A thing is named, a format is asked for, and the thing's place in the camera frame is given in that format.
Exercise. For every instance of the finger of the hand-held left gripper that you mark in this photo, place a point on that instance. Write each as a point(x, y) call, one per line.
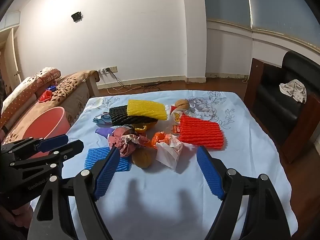
point(72, 148)
point(53, 142)

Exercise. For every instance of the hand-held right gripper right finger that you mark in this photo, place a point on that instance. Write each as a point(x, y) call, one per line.
point(210, 175)

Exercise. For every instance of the black foam fruit net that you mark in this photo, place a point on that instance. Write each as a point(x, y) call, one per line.
point(120, 115)

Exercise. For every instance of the orange plastic bag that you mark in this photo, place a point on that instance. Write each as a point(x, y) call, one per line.
point(160, 137)

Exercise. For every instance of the wall socket with plugs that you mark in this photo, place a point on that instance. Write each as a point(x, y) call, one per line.
point(111, 69)

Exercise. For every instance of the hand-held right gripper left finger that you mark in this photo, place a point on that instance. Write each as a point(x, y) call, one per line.
point(106, 172)

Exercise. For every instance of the red scrubber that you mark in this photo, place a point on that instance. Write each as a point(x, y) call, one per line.
point(201, 132)

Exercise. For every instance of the purple face mask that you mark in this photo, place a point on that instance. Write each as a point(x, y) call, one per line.
point(103, 131)

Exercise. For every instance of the person's left hand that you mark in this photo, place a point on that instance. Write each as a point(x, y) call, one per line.
point(17, 216)

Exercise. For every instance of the small blue packet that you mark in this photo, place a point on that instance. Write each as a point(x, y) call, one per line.
point(51, 88)

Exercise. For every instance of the window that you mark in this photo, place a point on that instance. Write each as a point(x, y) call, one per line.
point(225, 0)

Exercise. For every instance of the white paper bag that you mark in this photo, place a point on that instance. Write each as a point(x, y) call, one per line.
point(168, 155)

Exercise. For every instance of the black leather armchair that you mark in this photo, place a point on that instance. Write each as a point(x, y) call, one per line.
point(275, 105)

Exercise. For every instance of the red-white paper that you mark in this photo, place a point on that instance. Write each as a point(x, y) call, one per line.
point(127, 142)

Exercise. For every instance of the red plastic bag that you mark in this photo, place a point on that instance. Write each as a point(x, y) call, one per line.
point(45, 96)

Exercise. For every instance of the blue foam fruit net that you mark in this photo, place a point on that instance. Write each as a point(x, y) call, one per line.
point(96, 156)

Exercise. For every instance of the wooden bed with mattress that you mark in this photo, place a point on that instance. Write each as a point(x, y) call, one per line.
point(80, 97)

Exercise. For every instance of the white and red snack wrapper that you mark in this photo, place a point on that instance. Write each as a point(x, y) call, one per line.
point(176, 118)

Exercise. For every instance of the yellow foam fruit net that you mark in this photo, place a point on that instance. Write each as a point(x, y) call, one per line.
point(146, 108)

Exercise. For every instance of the cream door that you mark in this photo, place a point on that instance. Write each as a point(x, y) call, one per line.
point(11, 55)

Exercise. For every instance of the light blue floral tablecloth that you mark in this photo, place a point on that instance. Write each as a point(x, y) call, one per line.
point(155, 192)

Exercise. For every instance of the bed with brown blanket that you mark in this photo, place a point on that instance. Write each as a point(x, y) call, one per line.
point(67, 85)

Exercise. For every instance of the black wall bracket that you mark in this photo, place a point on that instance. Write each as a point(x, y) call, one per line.
point(76, 16)

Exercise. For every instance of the white crumpled cloth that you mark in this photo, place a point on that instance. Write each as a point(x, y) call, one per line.
point(293, 88)

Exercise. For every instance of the walnut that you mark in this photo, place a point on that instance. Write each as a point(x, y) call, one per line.
point(142, 158)
point(182, 104)

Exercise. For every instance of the pink plastic bucket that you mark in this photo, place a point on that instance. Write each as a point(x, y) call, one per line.
point(50, 125)

